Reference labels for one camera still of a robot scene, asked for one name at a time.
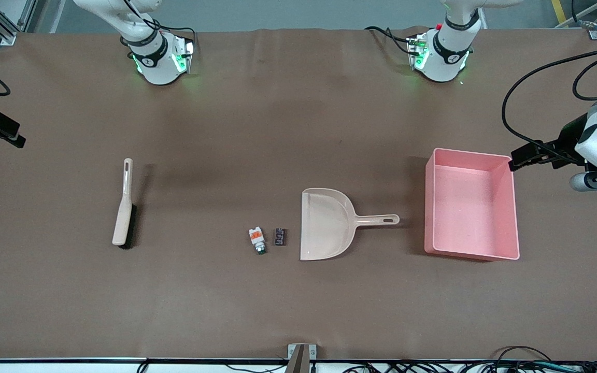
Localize brown table mat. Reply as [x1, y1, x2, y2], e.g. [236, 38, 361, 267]
[0, 26, 597, 361]

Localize beige plastic dustpan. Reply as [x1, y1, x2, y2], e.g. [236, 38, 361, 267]
[300, 188, 400, 261]

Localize teal floor cable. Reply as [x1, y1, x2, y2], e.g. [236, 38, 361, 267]
[508, 362, 592, 372]

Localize black left base cable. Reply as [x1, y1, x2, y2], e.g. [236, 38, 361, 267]
[364, 25, 414, 55]

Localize black right base cable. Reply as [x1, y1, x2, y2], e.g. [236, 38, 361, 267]
[151, 20, 198, 48]

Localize black looped floor cable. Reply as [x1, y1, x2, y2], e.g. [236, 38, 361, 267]
[492, 346, 554, 364]

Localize beige hand brush black bristles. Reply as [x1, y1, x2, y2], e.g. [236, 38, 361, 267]
[111, 158, 137, 250]

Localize white orange electronic component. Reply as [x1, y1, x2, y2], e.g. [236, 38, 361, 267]
[248, 226, 268, 255]

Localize black base cable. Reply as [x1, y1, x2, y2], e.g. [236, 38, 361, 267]
[151, 20, 198, 48]
[364, 25, 414, 55]

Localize pink plastic bin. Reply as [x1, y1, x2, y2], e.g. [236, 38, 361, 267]
[424, 148, 520, 261]

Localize metal mounting bracket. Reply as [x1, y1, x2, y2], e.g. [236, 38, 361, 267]
[286, 343, 318, 373]

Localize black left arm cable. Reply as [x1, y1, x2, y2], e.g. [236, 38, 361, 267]
[572, 54, 597, 102]
[501, 47, 597, 152]

